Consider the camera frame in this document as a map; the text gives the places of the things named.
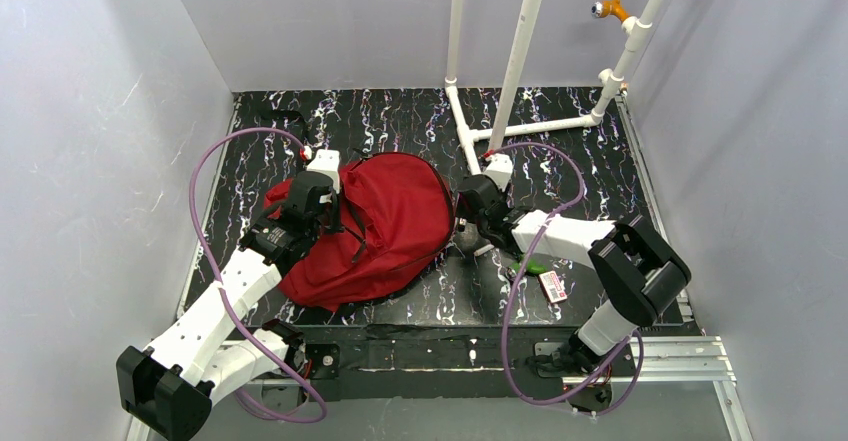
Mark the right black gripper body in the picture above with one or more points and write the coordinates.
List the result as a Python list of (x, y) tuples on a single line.
[(473, 209)]

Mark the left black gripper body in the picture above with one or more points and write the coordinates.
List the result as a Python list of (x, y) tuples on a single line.
[(328, 211)]

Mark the white pen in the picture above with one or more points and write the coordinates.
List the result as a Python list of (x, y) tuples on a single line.
[(482, 250)]

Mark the red student backpack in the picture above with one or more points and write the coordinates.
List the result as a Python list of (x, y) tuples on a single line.
[(396, 215)]

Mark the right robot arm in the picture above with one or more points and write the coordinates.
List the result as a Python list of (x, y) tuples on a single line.
[(641, 274)]

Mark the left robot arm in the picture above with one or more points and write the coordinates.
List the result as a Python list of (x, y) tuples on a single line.
[(172, 384)]

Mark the small red white card box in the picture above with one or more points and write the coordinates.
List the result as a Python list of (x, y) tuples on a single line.
[(552, 287)]

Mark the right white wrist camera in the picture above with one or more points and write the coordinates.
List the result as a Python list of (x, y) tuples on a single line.
[(499, 169)]

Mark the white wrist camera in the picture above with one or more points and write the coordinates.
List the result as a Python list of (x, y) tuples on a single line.
[(325, 162), (499, 169)]

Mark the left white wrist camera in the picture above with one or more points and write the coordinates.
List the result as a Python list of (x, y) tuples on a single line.
[(325, 162)]

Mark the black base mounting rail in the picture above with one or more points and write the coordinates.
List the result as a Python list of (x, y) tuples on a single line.
[(421, 362)]

